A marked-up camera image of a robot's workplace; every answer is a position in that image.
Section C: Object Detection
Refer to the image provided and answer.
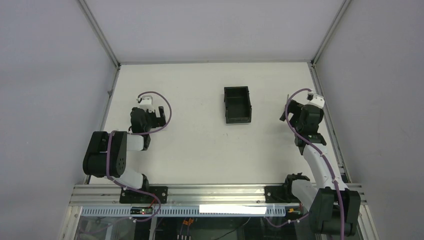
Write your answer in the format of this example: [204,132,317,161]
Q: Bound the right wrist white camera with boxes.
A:
[306,91,325,109]

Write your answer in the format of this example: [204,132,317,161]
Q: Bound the small electronics board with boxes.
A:
[130,207,154,215]

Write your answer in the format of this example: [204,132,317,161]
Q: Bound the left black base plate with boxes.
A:
[119,185,169,204]

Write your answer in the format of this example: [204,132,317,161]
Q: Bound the slotted cable duct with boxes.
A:
[81,204,286,218]

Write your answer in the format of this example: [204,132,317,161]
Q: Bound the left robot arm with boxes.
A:
[82,106,167,192]

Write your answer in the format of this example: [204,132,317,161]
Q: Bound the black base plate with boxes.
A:
[264,185,300,204]
[119,185,169,204]

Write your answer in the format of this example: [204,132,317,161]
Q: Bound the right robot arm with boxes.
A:
[280,100,361,240]

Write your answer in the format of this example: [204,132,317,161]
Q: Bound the black plastic bin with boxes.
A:
[224,86,252,124]

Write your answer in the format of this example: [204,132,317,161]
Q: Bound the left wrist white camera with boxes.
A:
[137,95,155,113]

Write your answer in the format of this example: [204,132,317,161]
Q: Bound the wrist white camera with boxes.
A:
[137,95,155,113]
[306,91,325,109]

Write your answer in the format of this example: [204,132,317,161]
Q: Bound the aluminium frame rail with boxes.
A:
[68,183,368,207]

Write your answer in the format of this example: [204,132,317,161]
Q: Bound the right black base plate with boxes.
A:
[264,185,300,204]

